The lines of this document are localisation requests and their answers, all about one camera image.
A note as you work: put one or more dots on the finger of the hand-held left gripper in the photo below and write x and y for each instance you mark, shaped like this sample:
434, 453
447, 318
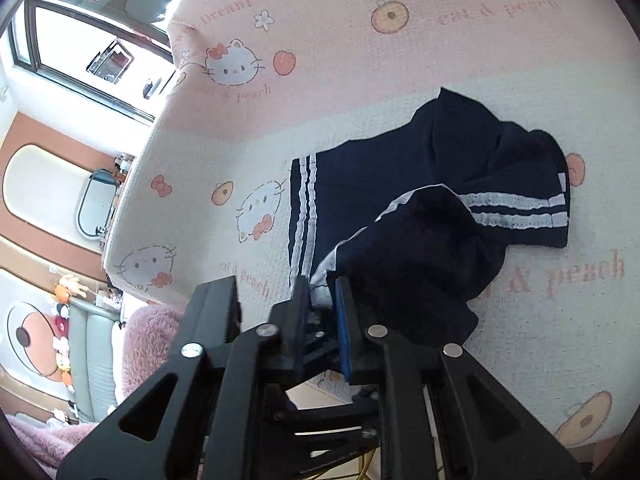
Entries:
325, 414
212, 310

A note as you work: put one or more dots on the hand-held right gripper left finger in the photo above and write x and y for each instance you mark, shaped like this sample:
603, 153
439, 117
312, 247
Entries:
295, 330

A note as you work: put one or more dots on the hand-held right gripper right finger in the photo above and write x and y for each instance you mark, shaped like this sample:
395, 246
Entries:
350, 330

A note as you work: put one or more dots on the navy white-striped shorts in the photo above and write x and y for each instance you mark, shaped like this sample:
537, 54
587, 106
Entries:
425, 185

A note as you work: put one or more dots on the grey padded bench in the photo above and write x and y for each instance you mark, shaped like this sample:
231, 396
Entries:
95, 360

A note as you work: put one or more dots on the row of plush toys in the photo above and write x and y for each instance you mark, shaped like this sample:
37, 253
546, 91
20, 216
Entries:
65, 330

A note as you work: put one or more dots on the oval mirror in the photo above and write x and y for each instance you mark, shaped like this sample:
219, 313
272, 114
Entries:
97, 205

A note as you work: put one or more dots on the pink cat print blanket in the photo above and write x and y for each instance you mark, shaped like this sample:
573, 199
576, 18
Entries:
350, 85

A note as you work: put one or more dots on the dark storage rack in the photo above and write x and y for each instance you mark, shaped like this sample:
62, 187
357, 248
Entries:
110, 60

